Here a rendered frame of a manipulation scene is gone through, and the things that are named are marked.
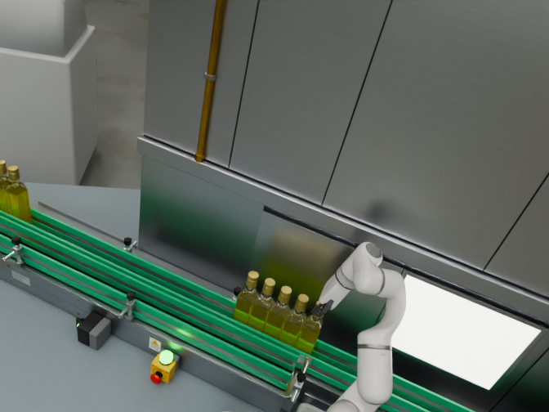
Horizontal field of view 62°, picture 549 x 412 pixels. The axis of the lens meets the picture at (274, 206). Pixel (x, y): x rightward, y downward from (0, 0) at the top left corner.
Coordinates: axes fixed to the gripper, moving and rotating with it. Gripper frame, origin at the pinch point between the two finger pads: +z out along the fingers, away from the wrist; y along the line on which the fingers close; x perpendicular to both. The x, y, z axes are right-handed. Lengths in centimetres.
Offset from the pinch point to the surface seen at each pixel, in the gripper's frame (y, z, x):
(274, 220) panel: -11.9, -8.3, -26.8
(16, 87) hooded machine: -99, 89, -202
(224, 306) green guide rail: -3.6, 30.2, -24.4
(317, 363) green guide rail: 4.4, 17.7, 10.8
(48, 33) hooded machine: -114, 53, -197
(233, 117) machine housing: -15, -30, -54
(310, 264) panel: -11.9, -1.7, -8.7
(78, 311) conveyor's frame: 15, 55, -66
